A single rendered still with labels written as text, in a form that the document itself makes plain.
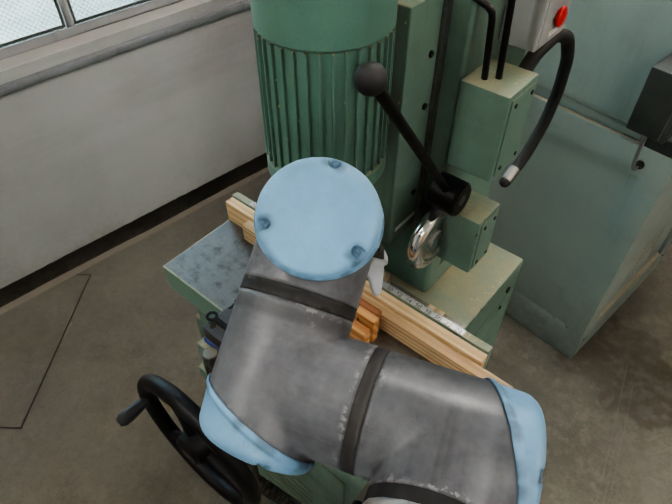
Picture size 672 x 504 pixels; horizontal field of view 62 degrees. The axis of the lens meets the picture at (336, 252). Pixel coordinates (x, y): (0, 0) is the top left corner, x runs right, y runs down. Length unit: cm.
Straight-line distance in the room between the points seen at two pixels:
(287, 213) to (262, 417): 14
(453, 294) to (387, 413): 85
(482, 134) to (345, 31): 32
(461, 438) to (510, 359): 177
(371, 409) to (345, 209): 13
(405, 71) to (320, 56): 17
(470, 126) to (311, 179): 53
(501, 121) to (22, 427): 179
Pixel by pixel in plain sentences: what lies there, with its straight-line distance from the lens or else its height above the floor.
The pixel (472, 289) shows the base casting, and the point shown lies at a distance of 123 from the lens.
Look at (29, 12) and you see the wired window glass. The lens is 212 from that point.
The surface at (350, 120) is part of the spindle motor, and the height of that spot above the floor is 132.
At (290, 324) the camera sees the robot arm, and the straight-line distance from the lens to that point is 39.
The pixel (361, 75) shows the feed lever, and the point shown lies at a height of 143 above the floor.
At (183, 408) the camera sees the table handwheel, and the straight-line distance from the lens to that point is 90.
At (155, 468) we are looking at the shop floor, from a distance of 194.
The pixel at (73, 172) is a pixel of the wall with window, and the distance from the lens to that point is 229.
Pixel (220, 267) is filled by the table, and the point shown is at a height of 90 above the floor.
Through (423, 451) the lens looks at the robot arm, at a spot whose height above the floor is 139.
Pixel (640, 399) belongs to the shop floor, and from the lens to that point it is 222.
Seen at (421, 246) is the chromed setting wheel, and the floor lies 104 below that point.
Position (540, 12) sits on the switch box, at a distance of 90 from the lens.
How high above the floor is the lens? 172
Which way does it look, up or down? 46 degrees down
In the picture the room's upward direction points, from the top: straight up
